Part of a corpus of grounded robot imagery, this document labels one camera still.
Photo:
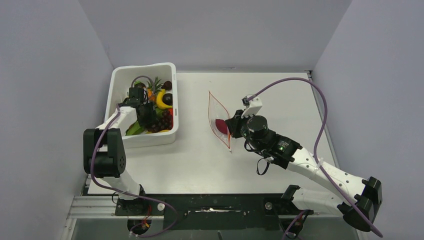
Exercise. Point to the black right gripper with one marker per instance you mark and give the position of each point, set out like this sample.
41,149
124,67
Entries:
234,123

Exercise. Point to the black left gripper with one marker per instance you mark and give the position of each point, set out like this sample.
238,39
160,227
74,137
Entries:
147,122

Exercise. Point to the magenta toy fruit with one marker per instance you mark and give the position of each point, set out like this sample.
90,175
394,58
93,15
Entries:
221,126

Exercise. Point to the clear zip top bag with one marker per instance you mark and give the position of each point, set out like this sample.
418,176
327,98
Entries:
217,114

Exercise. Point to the purple toy grape bunch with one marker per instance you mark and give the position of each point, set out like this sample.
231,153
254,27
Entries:
163,124

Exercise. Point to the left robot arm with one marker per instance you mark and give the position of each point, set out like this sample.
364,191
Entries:
104,156

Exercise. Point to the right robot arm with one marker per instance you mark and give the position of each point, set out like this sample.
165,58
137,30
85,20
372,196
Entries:
357,200

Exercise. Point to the yellow toy banana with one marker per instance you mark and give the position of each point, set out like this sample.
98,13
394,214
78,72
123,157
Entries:
159,100

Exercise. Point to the green toy vegetable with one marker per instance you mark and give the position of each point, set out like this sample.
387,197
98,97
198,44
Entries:
135,129

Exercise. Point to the orange toy pineapple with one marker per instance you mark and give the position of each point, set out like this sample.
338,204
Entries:
153,87

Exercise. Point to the dark toy mangosteen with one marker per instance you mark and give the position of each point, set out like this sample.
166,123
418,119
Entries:
167,99

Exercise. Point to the white plastic bin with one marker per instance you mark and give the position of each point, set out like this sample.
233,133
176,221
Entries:
121,80

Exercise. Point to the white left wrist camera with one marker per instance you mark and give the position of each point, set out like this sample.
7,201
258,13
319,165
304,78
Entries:
137,96

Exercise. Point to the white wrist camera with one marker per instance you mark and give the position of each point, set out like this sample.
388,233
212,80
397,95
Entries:
137,96
252,104

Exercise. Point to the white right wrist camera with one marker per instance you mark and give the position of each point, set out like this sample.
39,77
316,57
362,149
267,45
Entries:
252,104

